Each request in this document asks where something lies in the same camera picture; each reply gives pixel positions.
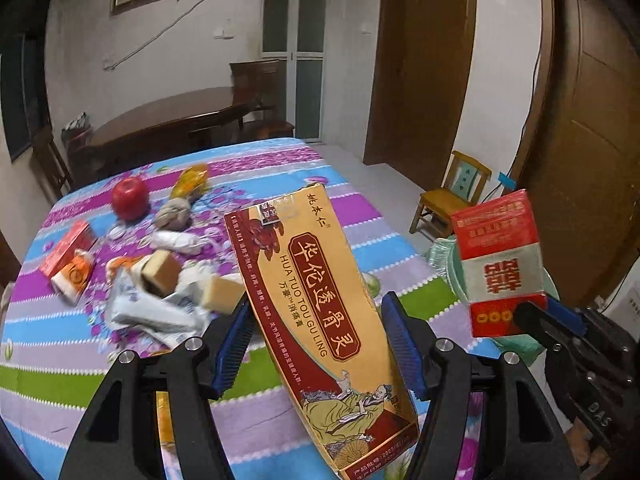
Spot yellow packet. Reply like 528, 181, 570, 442
155, 389, 177, 461

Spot large brown wooden door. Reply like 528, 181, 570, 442
510, 0, 640, 311

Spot red apple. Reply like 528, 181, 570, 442
111, 176, 150, 221

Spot white blue-print wrapper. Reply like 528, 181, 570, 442
162, 280, 213, 333
109, 292, 198, 347
107, 265, 143, 311

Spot dark window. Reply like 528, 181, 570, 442
0, 32, 51, 163

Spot person's right hand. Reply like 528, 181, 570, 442
565, 417, 601, 467

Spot tan and red medicine box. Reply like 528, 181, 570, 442
223, 183, 421, 480

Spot thin wall cable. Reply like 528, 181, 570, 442
102, 0, 256, 71

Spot yellow crumpled wrapper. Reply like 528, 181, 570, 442
170, 164, 210, 200

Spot dark wooden chair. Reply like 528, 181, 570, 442
32, 125, 76, 201

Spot orange box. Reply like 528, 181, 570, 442
39, 220, 98, 278

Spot green scouring pad roll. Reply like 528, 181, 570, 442
154, 199, 193, 231

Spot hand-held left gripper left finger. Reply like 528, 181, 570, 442
70, 302, 258, 480

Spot plastic bag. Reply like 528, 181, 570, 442
62, 112, 93, 133

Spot red and white small box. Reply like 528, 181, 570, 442
450, 189, 550, 338

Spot striped floral tablecloth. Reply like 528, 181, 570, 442
0, 137, 501, 480

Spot green lined trash bin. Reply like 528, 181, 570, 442
425, 236, 561, 373

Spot glass double door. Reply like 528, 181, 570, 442
260, 0, 333, 143

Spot dark wooden dining table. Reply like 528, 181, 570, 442
67, 86, 258, 186

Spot tall-backed wooden chair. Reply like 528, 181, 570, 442
229, 59, 296, 143

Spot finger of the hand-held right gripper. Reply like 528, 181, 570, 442
546, 296, 603, 338
514, 301, 576, 361

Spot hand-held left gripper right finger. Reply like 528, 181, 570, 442
380, 291, 573, 480

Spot orange and white packet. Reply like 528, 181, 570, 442
50, 250, 96, 306

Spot white appliance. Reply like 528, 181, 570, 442
605, 280, 640, 326

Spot small light wooden chair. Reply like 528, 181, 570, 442
410, 150, 493, 241

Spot tan sponge cube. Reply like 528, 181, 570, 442
200, 274, 246, 315
140, 250, 182, 296

